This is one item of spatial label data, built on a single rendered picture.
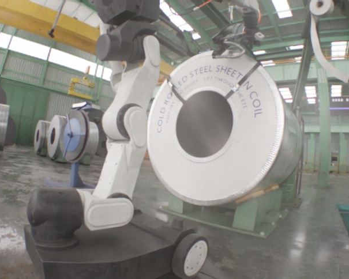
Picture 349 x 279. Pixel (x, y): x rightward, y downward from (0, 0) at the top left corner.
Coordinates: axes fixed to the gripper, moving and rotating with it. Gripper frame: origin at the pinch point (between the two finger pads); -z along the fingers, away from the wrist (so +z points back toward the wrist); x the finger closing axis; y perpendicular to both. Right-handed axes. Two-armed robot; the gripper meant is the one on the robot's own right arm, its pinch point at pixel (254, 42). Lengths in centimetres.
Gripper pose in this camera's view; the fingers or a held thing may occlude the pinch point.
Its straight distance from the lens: 133.0
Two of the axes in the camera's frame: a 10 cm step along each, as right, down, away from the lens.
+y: -5.1, -4.1, 7.5
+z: -3.0, -7.4, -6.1
